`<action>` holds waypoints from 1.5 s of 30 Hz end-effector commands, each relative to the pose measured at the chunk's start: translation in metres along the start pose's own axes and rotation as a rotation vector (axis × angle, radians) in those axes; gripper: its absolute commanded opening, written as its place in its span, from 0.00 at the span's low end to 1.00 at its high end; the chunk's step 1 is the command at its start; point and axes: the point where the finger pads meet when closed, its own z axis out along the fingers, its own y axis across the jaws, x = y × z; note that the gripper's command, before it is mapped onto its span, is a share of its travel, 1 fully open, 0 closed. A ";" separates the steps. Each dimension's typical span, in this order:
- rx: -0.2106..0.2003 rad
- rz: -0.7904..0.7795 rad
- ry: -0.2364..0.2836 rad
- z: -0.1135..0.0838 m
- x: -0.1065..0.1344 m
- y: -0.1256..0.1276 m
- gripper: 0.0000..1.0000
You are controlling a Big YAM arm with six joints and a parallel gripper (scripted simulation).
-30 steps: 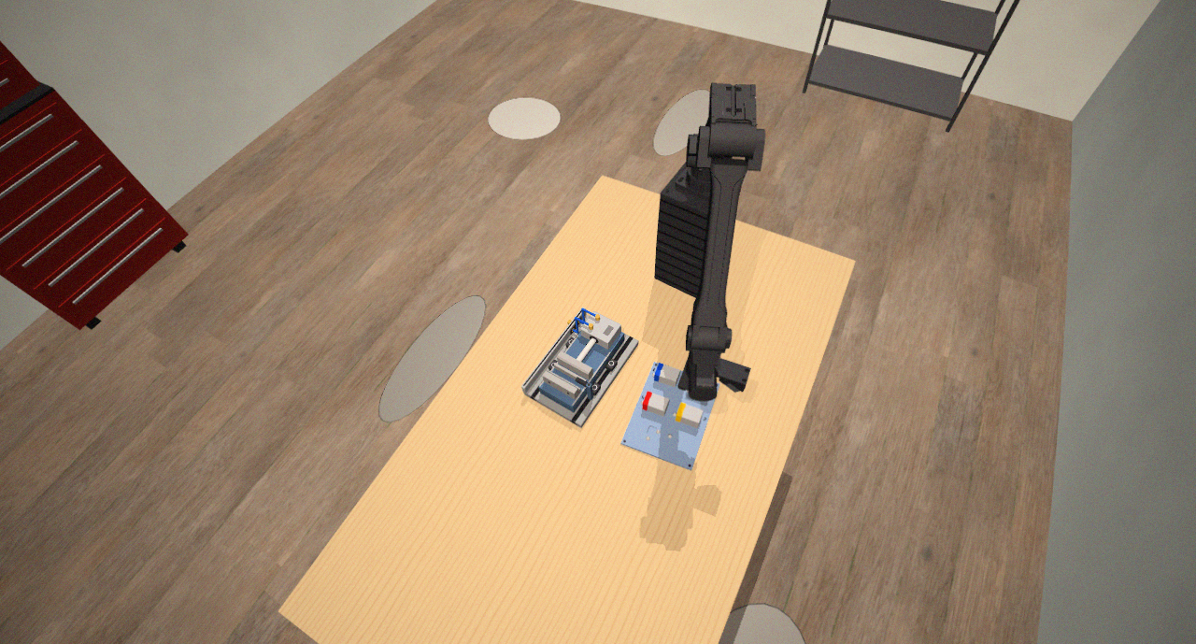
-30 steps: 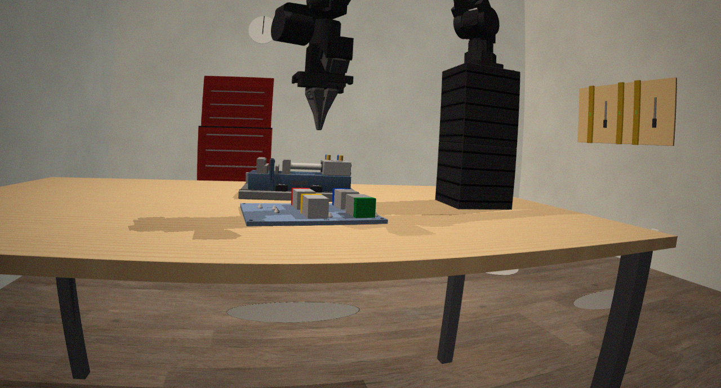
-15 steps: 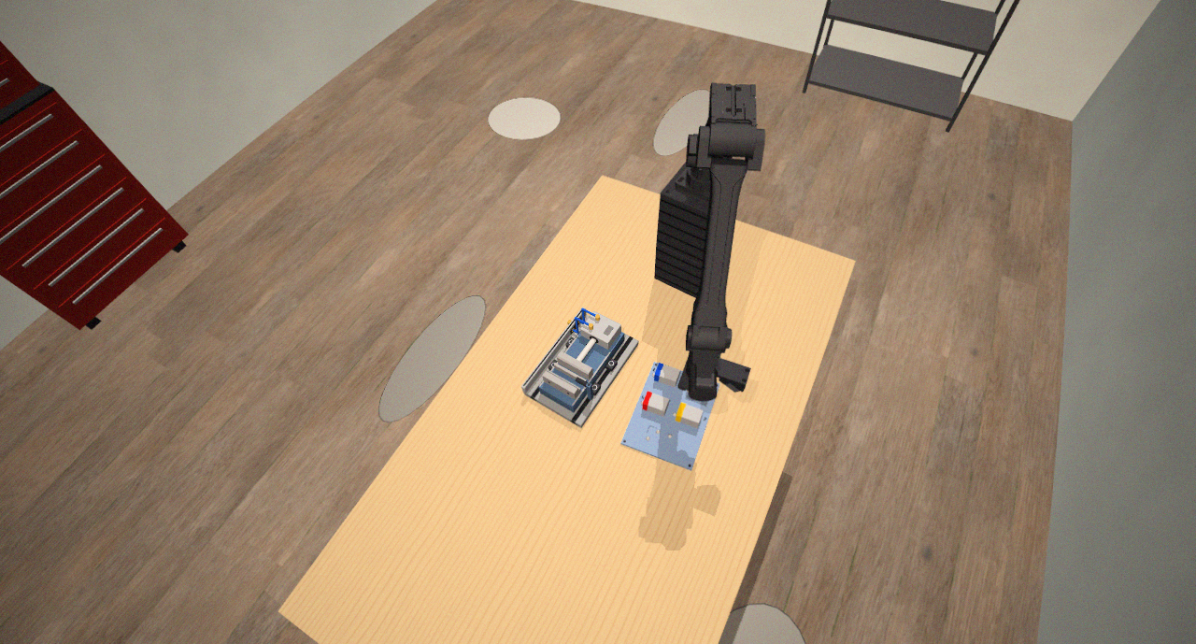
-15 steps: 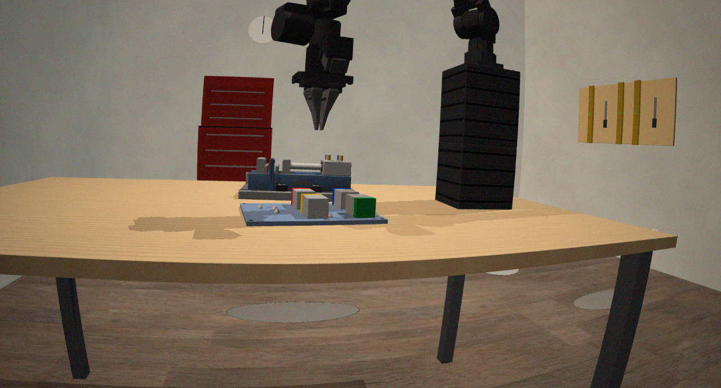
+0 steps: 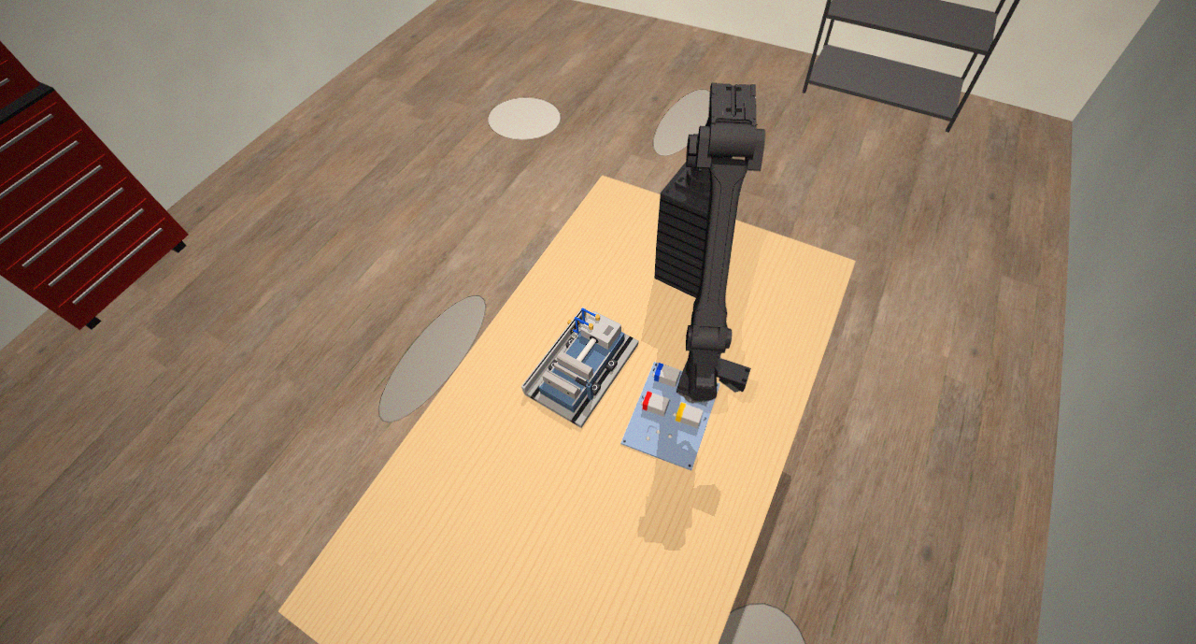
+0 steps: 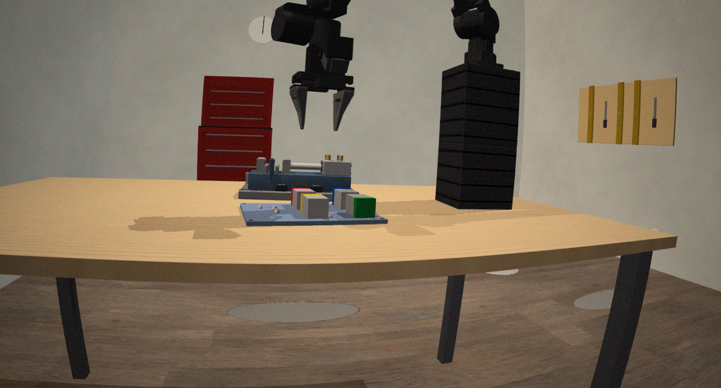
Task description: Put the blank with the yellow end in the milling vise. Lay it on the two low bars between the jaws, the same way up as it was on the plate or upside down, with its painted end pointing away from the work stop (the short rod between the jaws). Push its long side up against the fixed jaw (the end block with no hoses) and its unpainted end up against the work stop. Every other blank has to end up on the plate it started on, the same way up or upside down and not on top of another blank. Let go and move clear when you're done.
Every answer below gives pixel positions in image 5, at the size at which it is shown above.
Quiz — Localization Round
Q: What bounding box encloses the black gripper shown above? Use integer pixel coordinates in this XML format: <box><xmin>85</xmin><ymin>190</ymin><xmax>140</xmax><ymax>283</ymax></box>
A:
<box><xmin>676</xmin><ymin>360</ymin><xmax>698</xmax><ymax>403</ymax></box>

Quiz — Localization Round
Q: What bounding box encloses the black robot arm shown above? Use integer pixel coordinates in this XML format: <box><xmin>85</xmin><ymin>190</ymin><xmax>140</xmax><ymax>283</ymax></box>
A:
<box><xmin>676</xmin><ymin>83</ymin><xmax>765</xmax><ymax>401</ymax></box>

